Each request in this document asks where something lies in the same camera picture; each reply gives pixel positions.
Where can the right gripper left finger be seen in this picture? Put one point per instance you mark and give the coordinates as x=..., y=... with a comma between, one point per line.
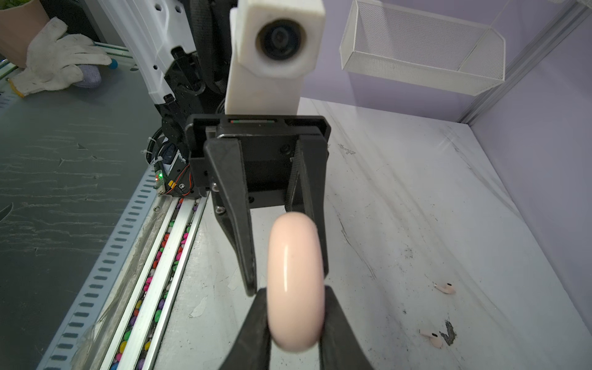
x=252, y=346

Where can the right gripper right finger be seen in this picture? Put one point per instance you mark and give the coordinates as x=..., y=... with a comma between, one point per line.
x=338, y=345

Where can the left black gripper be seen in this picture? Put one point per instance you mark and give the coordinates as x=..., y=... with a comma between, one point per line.
x=275, y=158

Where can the pink round charging case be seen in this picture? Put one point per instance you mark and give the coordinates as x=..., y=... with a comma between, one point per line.
x=295, y=287

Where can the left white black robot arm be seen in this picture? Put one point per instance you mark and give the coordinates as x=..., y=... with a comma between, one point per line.
x=226, y=78

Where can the pink earbud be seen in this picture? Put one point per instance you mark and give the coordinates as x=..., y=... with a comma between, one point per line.
x=446, y=288
x=435, y=339

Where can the lower white mesh shelf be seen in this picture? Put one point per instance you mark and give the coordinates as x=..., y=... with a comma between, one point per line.
x=422, y=48

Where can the white work glove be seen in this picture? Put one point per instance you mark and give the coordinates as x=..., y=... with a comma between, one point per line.
x=54, y=58

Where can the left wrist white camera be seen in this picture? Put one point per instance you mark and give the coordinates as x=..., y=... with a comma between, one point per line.
x=275, y=45

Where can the aluminium front rail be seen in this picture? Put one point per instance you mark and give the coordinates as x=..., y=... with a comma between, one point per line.
x=119, y=318

